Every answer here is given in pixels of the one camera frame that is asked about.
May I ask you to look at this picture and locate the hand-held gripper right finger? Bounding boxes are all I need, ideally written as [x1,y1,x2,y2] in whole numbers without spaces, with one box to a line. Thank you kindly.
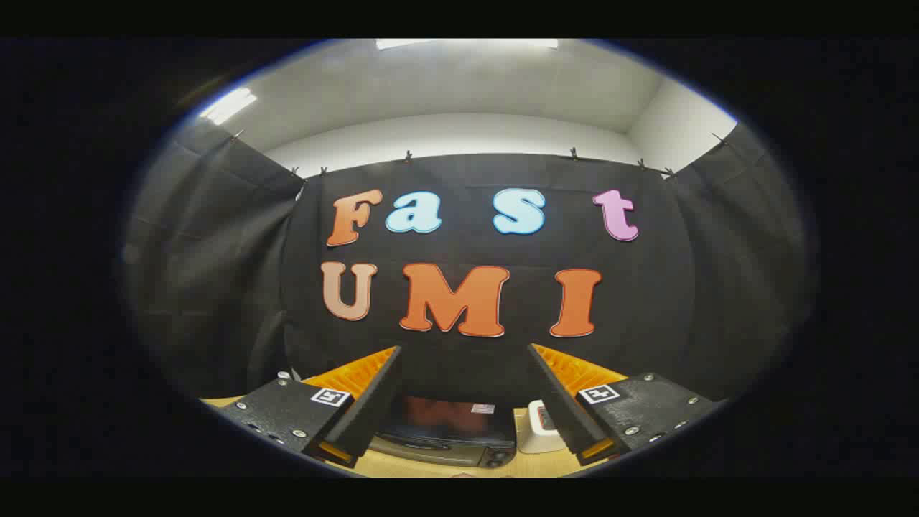
[528,343,720,466]

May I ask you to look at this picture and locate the long ceiling light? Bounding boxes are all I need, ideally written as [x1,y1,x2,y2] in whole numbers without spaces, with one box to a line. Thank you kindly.
[200,88,258,126]

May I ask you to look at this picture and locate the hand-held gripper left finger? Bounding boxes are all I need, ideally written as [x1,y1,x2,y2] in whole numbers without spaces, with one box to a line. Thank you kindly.
[215,345,403,469]

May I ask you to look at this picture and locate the white pop-up toaster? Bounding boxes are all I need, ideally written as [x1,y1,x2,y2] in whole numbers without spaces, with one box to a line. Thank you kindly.
[517,400,568,455]

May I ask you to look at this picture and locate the black toaster oven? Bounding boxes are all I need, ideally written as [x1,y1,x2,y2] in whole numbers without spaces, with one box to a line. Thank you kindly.
[370,393,518,469]

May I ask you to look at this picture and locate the dark grey side curtain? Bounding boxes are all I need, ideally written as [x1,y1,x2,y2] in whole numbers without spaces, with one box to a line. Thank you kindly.
[122,118,306,399]
[664,122,816,403]

